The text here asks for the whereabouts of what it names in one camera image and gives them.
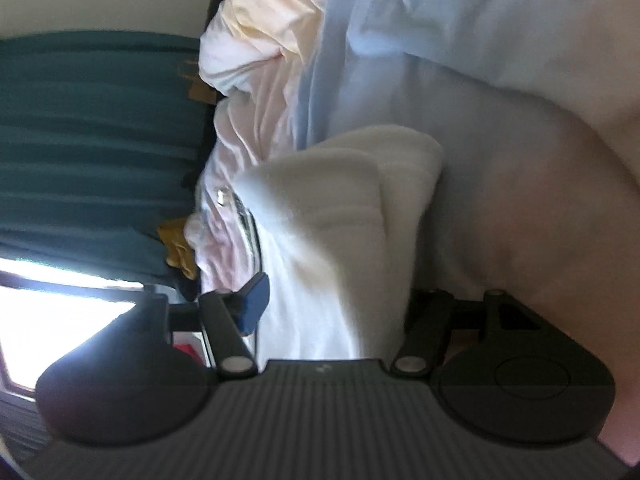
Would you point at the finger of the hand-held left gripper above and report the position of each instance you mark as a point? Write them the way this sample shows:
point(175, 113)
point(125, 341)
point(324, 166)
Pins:
point(223, 196)

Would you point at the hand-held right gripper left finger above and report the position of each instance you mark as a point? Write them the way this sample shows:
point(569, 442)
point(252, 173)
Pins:
point(255, 300)

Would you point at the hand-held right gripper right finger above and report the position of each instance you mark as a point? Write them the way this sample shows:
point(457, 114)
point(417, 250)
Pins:
point(430, 310)

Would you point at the white pants with striped tape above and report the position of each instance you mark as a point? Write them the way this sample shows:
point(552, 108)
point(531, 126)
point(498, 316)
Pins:
point(325, 240)

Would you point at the dark navy garment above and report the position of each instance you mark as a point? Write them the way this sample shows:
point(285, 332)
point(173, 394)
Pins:
point(187, 285)

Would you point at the yellow garment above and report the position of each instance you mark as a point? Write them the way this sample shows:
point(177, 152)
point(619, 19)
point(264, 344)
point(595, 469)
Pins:
point(177, 250)

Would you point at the red bag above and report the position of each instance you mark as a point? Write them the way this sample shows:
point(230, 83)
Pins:
point(187, 352)

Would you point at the brown paper bag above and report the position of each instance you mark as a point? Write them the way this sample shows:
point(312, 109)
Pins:
point(197, 92)

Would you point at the teal curtain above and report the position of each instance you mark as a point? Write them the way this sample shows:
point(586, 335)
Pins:
point(25, 425)
point(100, 160)

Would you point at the window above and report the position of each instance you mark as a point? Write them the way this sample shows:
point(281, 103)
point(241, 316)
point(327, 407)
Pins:
point(50, 320)

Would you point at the pastel bed blanket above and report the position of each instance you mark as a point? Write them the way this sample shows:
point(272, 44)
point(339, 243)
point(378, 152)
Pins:
point(500, 110)

